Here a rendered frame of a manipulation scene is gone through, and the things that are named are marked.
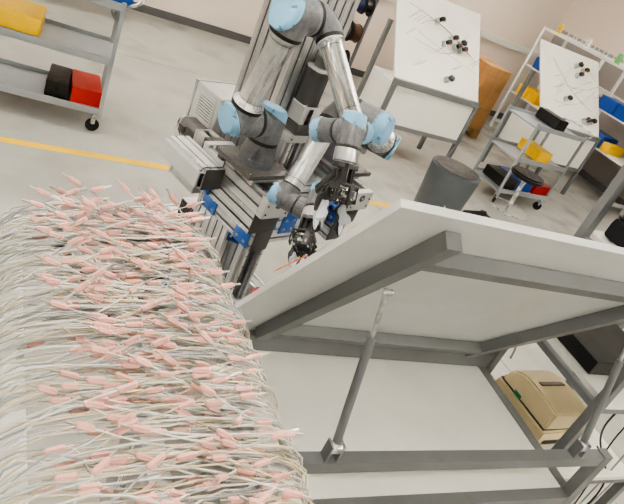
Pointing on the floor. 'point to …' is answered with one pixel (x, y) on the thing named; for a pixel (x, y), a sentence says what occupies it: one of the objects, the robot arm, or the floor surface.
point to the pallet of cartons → (487, 92)
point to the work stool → (522, 183)
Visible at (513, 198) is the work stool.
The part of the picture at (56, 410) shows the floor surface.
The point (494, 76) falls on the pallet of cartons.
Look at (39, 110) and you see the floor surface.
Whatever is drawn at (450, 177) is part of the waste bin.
